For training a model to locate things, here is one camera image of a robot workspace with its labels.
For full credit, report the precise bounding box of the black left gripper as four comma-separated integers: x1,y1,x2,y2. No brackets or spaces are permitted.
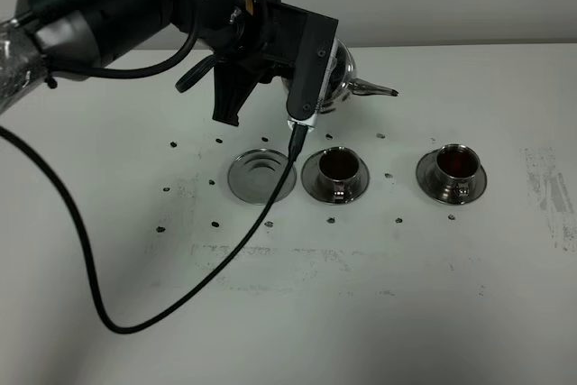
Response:
197,0,298,127

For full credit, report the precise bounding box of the stainless steel saucer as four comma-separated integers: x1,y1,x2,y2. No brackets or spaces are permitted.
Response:
416,143,488,206
300,146,371,205
227,148,288,205

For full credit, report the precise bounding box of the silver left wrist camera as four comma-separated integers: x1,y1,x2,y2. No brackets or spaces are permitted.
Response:
288,38,338,133

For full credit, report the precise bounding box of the middle stainless steel teacup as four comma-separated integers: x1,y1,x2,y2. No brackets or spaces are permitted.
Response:
317,147,361,204

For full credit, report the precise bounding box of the stainless steel teacup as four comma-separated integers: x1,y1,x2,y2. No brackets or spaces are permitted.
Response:
435,143,481,204
317,147,361,204

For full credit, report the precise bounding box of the right stainless steel saucer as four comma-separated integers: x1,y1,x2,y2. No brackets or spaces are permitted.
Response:
416,143,488,206

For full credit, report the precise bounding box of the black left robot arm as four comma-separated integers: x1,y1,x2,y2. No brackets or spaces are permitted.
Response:
1,0,309,125

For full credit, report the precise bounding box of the left stainless steel saucer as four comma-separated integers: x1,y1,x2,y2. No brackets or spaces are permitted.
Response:
227,148,288,205

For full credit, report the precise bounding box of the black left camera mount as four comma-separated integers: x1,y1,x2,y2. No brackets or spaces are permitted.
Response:
262,4,338,121

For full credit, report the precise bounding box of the black left camera cable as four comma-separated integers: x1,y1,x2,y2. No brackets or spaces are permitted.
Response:
0,124,310,335

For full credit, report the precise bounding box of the right stainless steel teacup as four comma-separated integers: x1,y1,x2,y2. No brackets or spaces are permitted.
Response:
435,143,481,204

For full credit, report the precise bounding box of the middle stainless steel saucer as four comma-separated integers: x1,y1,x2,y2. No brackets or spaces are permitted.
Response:
300,146,371,205

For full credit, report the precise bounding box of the stainless steel teapot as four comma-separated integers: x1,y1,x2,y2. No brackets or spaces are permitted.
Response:
279,37,400,115

